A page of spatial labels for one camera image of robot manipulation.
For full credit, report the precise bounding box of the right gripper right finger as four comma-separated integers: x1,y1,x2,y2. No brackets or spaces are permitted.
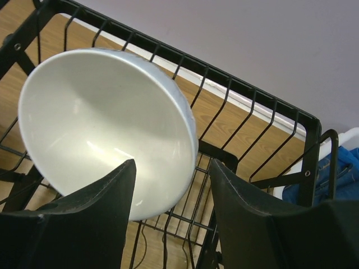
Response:
209,159,358,268

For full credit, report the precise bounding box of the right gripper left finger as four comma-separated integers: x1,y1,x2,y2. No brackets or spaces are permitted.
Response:
1,159,136,268

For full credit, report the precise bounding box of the black wire dish rack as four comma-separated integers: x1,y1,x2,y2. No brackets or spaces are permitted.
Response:
1,1,322,268

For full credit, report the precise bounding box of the white ribbed bowl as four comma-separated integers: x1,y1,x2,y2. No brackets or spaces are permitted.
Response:
17,48,199,221

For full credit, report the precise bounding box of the dark blue folded cloth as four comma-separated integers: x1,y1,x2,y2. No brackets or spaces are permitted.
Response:
282,145,359,207

